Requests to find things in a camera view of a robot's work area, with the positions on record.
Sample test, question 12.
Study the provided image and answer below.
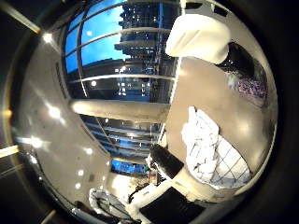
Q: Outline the white cloth with grid lines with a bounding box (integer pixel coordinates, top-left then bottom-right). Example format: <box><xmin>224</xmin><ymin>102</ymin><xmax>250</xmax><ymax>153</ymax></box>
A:
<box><xmin>180</xmin><ymin>105</ymin><xmax>252</xmax><ymax>189</ymax></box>

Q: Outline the blue lit screen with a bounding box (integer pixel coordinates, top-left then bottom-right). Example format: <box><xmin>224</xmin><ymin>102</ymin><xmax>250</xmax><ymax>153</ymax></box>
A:
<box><xmin>110</xmin><ymin>158</ymin><xmax>148</xmax><ymax>175</ymax></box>

